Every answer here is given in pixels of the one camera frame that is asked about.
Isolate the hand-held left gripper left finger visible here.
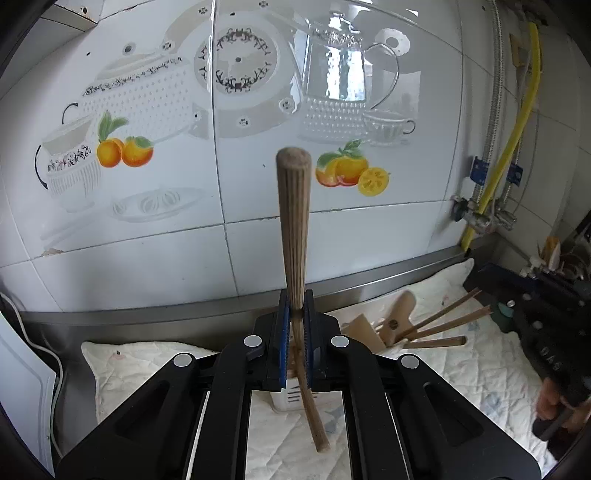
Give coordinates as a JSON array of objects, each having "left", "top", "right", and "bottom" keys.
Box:
[{"left": 55, "top": 290, "right": 293, "bottom": 480}]

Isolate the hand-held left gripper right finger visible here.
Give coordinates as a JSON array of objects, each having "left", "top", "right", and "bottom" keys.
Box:
[{"left": 302, "top": 290, "right": 542, "bottom": 480}]

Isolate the brown wooden chopstick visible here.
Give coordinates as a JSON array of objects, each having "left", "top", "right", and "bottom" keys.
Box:
[
  {"left": 404, "top": 308, "right": 494, "bottom": 344},
  {"left": 406, "top": 335, "right": 467, "bottom": 350},
  {"left": 276, "top": 147, "right": 331, "bottom": 452}
]

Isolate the person's right hand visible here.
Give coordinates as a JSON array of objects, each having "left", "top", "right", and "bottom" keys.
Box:
[{"left": 533, "top": 378, "right": 591, "bottom": 435}]

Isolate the teal bottle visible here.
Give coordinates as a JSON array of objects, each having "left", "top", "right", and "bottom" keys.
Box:
[{"left": 496, "top": 299, "right": 516, "bottom": 332}]

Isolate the white printed quilt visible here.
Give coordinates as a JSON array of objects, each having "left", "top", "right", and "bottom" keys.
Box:
[{"left": 81, "top": 258, "right": 557, "bottom": 480}]

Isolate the wooden spatulas pile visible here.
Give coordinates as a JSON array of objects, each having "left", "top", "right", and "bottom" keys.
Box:
[{"left": 409, "top": 288, "right": 483, "bottom": 333}]

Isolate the metal gas valve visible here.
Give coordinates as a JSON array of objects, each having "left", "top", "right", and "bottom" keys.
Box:
[
  {"left": 489, "top": 205, "right": 519, "bottom": 232},
  {"left": 451, "top": 194, "right": 491, "bottom": 236}
]

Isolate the white appliance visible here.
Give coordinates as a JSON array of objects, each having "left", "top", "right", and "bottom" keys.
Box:
[{"left": 0, "top": 295, "right": 61, "bottom": 474}]

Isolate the yellow gas hose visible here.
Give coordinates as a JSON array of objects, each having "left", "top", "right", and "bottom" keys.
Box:
[{"left": 461, "top": 21, "right": 542, "bottom": 252}]

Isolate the white cable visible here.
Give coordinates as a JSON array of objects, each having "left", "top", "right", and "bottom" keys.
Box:
[{"left": 0, "top": 291, "right": 64, "bottom": 462}]

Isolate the braided metal hose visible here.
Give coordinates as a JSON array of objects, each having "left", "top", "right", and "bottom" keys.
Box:
[{"left": 479, "top": 0, "right": 505, "bottom": 204}]

